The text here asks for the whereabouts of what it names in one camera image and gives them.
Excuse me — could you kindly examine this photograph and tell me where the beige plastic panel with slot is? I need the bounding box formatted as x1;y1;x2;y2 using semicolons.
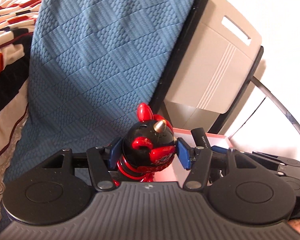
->
162;0;263;130

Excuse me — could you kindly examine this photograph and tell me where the red and black toy figure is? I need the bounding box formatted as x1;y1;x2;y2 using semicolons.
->
117;102;177;183

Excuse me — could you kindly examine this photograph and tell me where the pink cardboard box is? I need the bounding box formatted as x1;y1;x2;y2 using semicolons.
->
153;127;234;183

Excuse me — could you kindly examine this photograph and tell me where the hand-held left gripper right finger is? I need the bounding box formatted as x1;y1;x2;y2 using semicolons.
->
176;137;261;191

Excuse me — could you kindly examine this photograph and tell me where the curved metal rod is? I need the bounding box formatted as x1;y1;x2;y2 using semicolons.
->
250;76;300;151

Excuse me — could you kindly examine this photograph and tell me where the person's right hand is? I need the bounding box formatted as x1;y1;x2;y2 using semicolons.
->
287;218;300;236

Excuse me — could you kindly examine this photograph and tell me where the beige lace bedspread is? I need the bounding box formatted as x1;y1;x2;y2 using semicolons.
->
0;80;34;233

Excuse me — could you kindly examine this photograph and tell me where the red white striped blanket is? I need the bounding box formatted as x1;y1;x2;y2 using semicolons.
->
0;0;44;121

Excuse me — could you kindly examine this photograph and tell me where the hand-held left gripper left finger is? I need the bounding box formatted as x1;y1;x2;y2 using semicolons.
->
41;137;123;191

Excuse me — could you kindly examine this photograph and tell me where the blue textured cloth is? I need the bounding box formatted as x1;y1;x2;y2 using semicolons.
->
4;0;197;183

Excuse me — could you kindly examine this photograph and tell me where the black panel frame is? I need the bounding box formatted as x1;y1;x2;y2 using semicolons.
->
150;0;265;134

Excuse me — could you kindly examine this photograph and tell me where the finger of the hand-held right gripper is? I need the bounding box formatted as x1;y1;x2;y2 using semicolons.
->
211;145;300;172

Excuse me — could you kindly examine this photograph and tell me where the black cylinder with white print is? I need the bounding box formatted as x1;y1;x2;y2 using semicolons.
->
191;127;212;149

